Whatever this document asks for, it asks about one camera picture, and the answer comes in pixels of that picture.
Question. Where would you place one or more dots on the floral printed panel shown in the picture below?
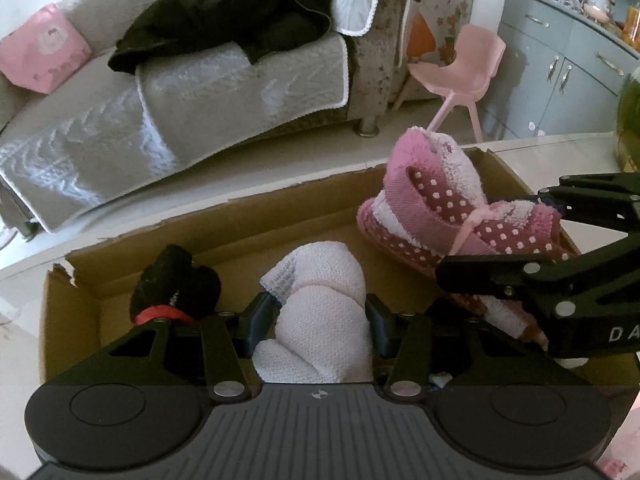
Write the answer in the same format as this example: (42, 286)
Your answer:
(440, 5)

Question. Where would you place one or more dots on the grey cabinet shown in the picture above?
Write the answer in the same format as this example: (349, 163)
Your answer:
(540, 60)

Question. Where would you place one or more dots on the white towel bundle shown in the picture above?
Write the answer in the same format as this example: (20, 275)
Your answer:
(320, 310)

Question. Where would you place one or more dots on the pink teapot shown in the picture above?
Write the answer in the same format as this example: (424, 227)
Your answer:
(597, 2)

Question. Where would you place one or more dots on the pink plastic chair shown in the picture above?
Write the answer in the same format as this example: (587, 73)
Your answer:
(465, 65)

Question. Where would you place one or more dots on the pink dotted slipper sock bundle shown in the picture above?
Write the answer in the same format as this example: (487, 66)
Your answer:
(425, 200)

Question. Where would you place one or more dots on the black fluffy bundle red band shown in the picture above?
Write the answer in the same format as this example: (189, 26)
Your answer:
(175, 280)

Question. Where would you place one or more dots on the glass fish bowl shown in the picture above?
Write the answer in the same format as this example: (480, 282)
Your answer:
(631, 120)

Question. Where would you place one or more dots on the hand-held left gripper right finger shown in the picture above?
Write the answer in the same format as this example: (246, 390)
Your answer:
(378, 327)

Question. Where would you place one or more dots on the orange bottle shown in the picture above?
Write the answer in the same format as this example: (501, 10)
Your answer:
(632, 22)

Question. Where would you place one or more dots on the pink pillow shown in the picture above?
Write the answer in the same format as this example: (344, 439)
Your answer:
(40, 50)

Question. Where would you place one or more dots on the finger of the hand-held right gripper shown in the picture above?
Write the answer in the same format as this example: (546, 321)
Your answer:
(595, 200)
(490, 275)

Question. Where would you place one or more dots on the grey sofa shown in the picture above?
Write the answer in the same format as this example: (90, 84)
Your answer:
(210, 95)

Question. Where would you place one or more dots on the black clothing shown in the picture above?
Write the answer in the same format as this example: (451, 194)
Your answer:
(200, 15)

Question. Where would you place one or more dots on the cardboard box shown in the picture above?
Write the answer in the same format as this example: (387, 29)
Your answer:
(225, 225)

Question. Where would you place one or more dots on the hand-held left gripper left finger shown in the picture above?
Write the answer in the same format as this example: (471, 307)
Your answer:
(260, 322)

